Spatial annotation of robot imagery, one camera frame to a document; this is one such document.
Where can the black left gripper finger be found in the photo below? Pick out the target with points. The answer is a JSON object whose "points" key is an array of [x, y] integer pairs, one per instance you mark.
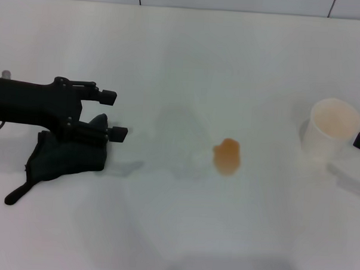
{"points": [[92, 134], [108, 98]]}

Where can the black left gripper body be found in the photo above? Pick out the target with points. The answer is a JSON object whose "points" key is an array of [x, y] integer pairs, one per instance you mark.
{"points": [[29, 104]]}

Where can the dark blue rag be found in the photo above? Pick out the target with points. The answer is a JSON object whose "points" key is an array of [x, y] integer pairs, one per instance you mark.
{"points": [[62, 159]]}

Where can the white paper cup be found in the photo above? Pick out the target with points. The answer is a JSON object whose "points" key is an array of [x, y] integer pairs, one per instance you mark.
{"points": [[320, 138]]}

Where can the orange brown liquid stain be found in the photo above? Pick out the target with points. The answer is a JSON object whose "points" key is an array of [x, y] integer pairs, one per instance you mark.
{"points": [[226, 158]]}

